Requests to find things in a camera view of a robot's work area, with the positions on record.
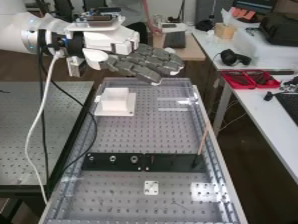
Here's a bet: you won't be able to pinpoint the small black mouse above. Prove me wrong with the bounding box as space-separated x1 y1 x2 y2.
263 91 276 102

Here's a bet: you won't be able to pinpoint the thin stick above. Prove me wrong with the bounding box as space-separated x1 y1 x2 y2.
190 119 210 168

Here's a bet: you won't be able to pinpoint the clear box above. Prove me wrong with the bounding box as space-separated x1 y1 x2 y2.
37 77 250 224

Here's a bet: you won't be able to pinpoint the small cardboard box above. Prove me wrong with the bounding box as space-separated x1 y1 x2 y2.
214 23 235 41

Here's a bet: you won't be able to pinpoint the small white square plate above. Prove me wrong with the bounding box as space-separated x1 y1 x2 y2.
142 180 159 195

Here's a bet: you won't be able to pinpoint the black keyboard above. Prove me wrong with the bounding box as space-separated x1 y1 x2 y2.
274 92 298 126

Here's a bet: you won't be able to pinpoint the person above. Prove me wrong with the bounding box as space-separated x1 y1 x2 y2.
105 0 165 35

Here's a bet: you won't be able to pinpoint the wooden desk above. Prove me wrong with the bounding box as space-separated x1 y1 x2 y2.
151 31 207 63

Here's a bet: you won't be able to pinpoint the red tray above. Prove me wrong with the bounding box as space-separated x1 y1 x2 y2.
219 69 258 90
247 69 282 90

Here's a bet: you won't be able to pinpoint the black cable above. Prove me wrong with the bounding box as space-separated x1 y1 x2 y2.
37 46 50 183
46 78 98 176

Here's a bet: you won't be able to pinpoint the white cable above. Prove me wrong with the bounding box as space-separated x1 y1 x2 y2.
24 53 64 205

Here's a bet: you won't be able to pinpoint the small white box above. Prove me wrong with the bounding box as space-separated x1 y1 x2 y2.
93 87 137 118

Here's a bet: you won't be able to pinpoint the white desk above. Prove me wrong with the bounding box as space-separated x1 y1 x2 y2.
211 74 298 186
190 26 298 76

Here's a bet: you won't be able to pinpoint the black case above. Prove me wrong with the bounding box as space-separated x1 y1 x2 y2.
258 13 298 47

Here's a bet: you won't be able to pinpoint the grey box device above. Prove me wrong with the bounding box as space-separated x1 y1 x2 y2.
158 22 190 49

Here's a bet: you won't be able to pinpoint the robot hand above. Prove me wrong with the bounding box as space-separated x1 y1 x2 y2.
65 12 186 84

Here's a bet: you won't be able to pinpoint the black headphones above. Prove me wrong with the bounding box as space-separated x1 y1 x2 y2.
219 48 253 67

